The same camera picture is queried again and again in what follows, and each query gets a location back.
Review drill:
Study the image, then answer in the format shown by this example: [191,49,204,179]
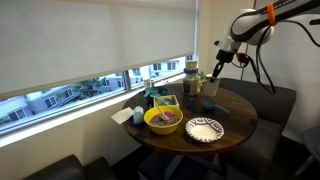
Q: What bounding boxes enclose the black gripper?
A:
[209,49,235,84]

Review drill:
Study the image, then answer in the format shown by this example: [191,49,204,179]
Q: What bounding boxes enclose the white ceramic mug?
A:
[202,77,221,98]

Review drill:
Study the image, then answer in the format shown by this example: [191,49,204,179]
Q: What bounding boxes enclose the square wooden box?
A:
[153,94,181,111]

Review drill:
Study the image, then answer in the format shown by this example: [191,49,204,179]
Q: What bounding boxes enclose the glass jar with blue band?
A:
[182,60,202,97]

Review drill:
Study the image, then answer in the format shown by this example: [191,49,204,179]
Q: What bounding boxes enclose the teal measuring scoop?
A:
[200,98,231,115]

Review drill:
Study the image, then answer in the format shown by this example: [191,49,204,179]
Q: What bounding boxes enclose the blue measuring scoop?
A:
[187,97,198,112]

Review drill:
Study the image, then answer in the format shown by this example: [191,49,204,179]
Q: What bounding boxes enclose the teal measuring spoon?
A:
[149,93,175,107]

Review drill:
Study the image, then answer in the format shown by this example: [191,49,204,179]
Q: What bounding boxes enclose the white blue patterned plate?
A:
[185,116,225,144]

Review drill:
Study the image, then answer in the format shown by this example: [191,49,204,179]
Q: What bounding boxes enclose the colourful cereal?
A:
[148,111,181,127]

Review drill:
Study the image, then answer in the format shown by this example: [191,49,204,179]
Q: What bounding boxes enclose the wooden spoon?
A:
[155,103,170,122]

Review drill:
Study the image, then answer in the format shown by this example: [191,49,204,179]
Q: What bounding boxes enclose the teal measuring cup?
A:
[143,87,160,99]

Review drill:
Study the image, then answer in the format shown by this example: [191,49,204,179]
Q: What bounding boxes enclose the yellow bowl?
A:
[143,105,185,136]

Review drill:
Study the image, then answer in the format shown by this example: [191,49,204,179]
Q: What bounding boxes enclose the dark grey upholstered chair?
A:
[218,77,298,180]

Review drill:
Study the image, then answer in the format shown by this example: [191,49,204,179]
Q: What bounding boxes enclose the light teal carton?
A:
[132,105,145,125]

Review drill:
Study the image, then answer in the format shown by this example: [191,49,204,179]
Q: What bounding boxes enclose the dark blue saucer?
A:
[127,116,146,128]

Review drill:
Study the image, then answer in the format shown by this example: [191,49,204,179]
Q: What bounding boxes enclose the dark table base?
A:
[138,151,228,180]

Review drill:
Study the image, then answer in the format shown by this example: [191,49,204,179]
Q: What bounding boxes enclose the white paper napkin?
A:
[110,106,135,126]

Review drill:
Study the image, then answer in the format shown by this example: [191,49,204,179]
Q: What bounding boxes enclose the grey chair with light legs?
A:
[294,124,320,177]

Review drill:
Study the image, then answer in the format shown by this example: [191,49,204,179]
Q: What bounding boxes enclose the white roller blind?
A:
[0,0,198,101]

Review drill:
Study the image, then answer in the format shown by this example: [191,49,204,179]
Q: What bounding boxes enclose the dark leather seat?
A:
[23,154,118,180]

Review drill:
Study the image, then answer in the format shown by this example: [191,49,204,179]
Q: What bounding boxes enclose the thick black cable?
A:
[250,25,277,95]

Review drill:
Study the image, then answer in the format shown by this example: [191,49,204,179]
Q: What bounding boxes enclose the orange strap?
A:
[265,2,278,27]

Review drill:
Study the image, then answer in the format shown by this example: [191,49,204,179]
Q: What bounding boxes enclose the thin black cable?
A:
[281,19,320,48]

